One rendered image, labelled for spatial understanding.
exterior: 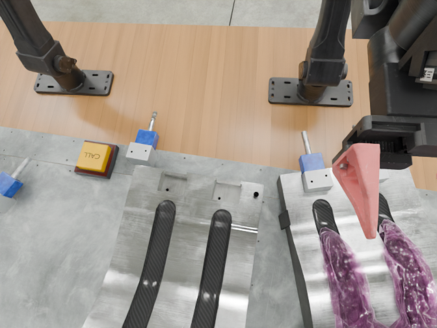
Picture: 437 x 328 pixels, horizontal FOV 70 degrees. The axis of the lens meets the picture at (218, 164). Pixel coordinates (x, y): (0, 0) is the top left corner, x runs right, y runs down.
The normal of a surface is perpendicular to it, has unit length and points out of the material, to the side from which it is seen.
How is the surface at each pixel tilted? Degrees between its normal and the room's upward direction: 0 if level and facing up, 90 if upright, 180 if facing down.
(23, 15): 89
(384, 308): 15
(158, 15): 0
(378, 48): 62
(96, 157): 0
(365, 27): 91
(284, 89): 0
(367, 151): 22
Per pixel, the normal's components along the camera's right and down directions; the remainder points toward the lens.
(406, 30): -0.84, 0.53
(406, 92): -0.05, -0.30
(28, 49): -0.29, 0.81
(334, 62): -0.11, 0.65
